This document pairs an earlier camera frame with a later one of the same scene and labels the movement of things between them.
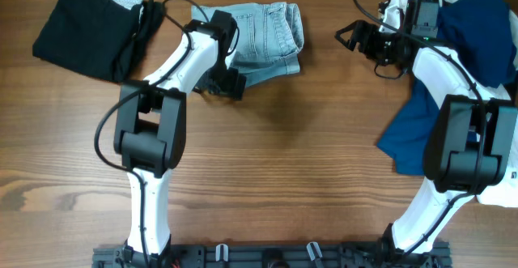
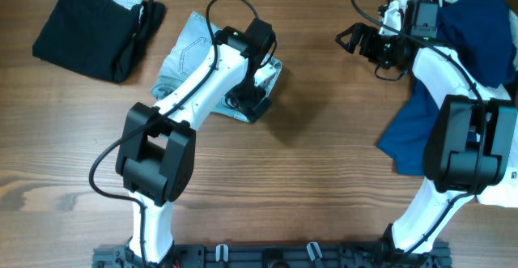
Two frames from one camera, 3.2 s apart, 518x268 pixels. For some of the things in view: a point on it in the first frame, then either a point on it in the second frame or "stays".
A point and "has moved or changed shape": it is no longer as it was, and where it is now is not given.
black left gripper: (227, 88) to (247, 105)
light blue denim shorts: (271, 36) has moved or changed shape
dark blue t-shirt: (477, 28) stays
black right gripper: (371, 33) stays
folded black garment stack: (91, 30) stays
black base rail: (273, 255) stays
